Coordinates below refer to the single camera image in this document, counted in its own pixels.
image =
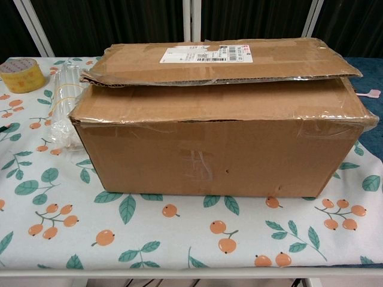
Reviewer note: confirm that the orange fruit leaf tablecloth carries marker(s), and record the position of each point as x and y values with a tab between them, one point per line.
179	233

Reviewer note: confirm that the bundled white straws pack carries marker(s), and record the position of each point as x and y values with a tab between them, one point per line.
64	89

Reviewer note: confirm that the black pleated curtain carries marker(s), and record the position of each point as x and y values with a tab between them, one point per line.
113	24
353	27
254	18
12	33

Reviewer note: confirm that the white slanted frame post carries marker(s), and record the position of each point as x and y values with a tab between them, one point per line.
34	27
312	18

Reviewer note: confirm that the yellow packing tape roll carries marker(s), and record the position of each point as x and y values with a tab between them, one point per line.
21	77

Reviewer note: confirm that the brown cardboard shipping box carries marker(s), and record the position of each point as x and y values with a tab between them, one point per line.
209	149

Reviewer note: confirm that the dark blue table mat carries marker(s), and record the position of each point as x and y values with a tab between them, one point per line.
369	74

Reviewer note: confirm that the pink toothbrush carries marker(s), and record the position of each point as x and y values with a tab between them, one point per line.
372	93

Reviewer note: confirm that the white upright frame post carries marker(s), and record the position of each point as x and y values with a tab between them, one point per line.
192	18

